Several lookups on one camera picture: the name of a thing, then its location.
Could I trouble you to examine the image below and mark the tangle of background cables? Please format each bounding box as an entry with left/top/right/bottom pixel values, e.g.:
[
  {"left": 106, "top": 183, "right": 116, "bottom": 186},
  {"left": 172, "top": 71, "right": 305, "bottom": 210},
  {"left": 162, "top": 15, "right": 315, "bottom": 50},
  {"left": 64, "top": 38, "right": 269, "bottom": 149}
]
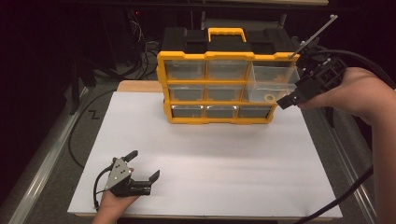
[{"left": 124, "top": 8, "right": 163, "bottom": 81}]

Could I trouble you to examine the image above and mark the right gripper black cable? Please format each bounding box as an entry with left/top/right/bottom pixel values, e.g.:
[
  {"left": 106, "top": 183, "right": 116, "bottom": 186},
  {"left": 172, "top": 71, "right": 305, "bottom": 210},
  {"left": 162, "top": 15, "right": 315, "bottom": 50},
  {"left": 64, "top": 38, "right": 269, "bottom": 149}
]
[{"left": 293, "top": 49, "right": 396, "bottom": 224}]

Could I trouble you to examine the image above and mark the clear plastic drawer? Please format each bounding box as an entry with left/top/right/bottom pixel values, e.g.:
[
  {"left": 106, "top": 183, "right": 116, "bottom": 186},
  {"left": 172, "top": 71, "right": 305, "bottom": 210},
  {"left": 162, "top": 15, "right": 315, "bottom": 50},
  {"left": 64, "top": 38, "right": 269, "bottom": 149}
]
[{"left": 247, "top": 64, "right": 302, "bottom": 104}]

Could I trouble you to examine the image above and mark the wooden board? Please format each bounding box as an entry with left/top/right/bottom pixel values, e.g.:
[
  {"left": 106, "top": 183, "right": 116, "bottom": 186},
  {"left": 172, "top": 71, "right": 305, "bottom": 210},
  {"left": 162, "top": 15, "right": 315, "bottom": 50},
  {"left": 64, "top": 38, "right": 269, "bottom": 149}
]
[{"left": 116, "top": 79, "right": 164, "bottom": 93}]

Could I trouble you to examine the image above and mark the long black floor cable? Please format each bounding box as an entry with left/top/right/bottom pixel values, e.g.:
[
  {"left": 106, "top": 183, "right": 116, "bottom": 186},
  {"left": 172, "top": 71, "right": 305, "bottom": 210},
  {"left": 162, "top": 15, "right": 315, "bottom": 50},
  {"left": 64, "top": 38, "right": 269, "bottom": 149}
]
[{"left": 67, "top": 88, "right": 118, "bottom": 170}]

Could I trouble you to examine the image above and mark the black stand leg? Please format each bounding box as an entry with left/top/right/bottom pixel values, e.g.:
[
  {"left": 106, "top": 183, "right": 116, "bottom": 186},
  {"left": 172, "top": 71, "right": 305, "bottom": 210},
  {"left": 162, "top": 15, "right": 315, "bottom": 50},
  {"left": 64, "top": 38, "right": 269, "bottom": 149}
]
[
  {"left": 68, "top": 55, "right": 98, "bottom": 117},
  {"left": 324, "top": 105, "right": 340, "bottom": 129}
]

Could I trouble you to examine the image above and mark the grid of small clear drawers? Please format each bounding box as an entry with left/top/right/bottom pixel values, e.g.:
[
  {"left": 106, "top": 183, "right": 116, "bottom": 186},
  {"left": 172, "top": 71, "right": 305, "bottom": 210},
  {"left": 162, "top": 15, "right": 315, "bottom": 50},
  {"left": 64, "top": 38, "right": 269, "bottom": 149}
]
[{"left": 163, "top": 59, "right": 274, "bottom": 119}]

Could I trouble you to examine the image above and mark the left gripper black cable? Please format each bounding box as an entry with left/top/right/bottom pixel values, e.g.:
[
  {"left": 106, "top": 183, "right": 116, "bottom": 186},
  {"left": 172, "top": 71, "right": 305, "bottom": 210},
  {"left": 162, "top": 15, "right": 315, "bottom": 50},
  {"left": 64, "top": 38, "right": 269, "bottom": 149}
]
[{"left": 92, "top": 166, "right": 114, "bottom": 213}]

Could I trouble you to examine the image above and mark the aluminium frame rail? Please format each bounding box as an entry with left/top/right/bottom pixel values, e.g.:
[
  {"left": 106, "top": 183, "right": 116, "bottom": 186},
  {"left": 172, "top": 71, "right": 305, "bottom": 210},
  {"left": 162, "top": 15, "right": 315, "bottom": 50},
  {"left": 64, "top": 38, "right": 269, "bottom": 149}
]
[
  {"left": 312, "top": 105, "right": 379, "bottom": 224},
  {"left": 7, "top": 87, "right": 90, "bottom": 224}
]

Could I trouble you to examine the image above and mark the person's left hand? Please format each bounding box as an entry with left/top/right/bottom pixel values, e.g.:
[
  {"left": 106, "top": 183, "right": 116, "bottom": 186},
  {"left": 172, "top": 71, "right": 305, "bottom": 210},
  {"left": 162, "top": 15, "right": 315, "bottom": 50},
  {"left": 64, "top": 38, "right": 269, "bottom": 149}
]
[{"left": 98, "top": 167, "right": 140, "bottom": 217}]

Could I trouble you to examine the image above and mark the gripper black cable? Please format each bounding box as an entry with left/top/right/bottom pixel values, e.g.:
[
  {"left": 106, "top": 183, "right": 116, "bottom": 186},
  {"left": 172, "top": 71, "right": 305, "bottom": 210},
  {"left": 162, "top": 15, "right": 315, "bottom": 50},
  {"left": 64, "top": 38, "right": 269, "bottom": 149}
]
[
  {"left": 92, "top": 166, "right": 114, "bottom": 213},
  {"left": 293, "top": 49, "right": 396, "bottom": 224}
]

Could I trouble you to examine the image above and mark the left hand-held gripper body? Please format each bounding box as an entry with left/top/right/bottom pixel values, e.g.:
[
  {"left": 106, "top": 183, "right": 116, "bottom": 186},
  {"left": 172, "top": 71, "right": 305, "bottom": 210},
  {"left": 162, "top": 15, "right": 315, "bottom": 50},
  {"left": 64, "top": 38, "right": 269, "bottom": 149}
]
[{"left": 104, "top": 157, "right": 154, "bottom": 198}]

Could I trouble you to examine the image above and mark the yellow black organizer cabinet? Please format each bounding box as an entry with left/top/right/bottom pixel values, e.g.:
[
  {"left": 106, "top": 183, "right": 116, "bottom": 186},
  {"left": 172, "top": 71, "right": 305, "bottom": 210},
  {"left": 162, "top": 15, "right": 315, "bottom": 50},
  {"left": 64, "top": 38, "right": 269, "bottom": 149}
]
[{"left": 155, "top": 26, "right": 303, "bottom": 126}]

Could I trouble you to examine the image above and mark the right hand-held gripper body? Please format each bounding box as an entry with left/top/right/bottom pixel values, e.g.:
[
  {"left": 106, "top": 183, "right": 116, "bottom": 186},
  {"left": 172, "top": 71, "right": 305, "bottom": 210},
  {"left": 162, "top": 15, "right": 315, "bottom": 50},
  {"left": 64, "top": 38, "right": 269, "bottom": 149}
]
[{"left": 288, "top": 14, "right": 348, "bottom": 101}]

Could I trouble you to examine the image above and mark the person's right hand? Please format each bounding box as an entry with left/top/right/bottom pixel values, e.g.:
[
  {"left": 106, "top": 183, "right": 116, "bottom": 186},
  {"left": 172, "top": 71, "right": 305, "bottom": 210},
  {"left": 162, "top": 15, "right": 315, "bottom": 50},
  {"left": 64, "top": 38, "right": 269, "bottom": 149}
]
[{"left": 297, "top": 66, "right": 396, "bottom": 126}]

